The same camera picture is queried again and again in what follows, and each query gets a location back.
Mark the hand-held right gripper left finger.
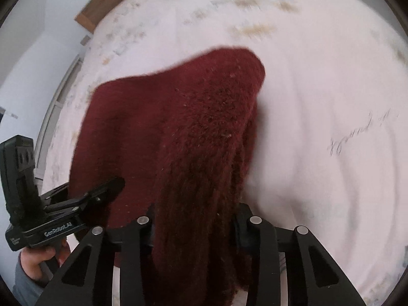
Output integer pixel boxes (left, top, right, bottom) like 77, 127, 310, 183
34, 202, 157, 306

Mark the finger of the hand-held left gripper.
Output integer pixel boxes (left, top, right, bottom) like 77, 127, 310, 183
43, 177, 125, 222
39, 183, 71, 205

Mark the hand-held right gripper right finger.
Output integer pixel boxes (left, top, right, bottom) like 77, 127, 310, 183
231, 202, 367, 306

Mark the dark red knit sweater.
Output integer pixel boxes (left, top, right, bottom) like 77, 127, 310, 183
68, 47, 266, 306

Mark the person's left forearm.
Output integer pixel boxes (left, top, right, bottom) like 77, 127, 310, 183
13, 255, 45, 302

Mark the person's left hand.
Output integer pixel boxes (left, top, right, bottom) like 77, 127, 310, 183
19, 238, 72, 283

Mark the white floral bed sheet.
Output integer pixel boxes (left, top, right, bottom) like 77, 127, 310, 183
35, 0, 407, 306

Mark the wooden headboard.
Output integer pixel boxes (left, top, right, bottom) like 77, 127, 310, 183
75, 0, 174, 32

